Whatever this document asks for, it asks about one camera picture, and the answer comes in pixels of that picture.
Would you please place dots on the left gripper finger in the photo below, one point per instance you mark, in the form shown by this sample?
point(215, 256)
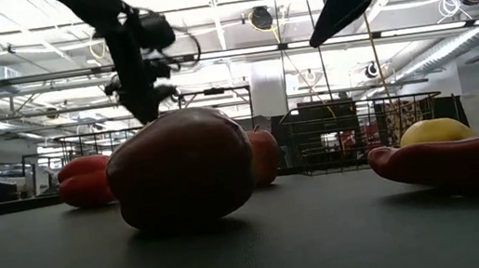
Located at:
point(142, 110)
point(165, 92)

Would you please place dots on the dark red apple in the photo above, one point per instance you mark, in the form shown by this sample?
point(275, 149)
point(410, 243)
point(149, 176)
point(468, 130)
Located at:
point(179, 170)

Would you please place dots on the red bell pepper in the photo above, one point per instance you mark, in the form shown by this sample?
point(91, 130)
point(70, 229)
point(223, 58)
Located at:
point(84, 184)

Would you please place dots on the yellow lemon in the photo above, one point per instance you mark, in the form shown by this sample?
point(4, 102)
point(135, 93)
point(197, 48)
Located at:
point(434, 131)

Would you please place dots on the long red chili pepper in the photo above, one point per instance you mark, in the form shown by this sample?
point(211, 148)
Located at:
point(460, 164)

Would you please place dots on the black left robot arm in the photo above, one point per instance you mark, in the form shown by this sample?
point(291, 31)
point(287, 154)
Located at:
point(80, 6)

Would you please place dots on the long horizontal light bar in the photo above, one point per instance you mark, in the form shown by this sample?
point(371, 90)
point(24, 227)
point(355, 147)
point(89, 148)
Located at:
point(233, 52)

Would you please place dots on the thin black vertical pole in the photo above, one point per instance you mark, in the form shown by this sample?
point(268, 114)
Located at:
point(285, 80)

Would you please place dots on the black table mat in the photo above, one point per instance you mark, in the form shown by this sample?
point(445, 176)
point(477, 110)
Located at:
point(284, 250)

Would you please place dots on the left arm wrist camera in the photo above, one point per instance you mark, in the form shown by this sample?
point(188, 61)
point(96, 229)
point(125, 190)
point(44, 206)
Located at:
point(154, 30)

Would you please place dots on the black cart frame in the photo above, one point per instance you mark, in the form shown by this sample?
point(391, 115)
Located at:
point(215, 91)

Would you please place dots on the silver ventilation duct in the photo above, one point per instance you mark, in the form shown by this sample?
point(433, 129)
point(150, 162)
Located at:
point(453, 50)

